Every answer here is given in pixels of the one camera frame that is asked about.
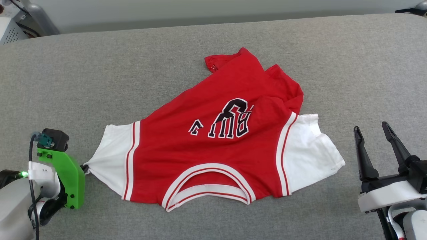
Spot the white equipment box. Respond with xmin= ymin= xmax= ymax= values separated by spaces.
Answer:
xmin=0 ymin=17 xmax=29 ymax=46

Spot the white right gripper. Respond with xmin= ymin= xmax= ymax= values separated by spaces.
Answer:
xmin=354 ymin=122 xmax=427 ymax=214

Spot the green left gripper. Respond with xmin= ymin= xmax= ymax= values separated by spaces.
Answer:
xmin=37 ymin=148 xmax=90 ymax=210

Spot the red and white jersey shirt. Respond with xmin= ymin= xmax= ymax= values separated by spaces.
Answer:
xmin=82 ymin=47 xmax=346 ymax=213

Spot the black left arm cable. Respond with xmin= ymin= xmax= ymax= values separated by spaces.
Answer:
xmin=28 ymin=134 xmax=41 ymax=240

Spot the teal left camera connector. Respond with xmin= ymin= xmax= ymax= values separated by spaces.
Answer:
xmin=32 ymin=132 xmax=54 ymax=148

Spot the grey metal partition post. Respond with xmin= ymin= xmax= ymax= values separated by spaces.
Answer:
xmin=19 ymin=0 xmax=61 ymax=36

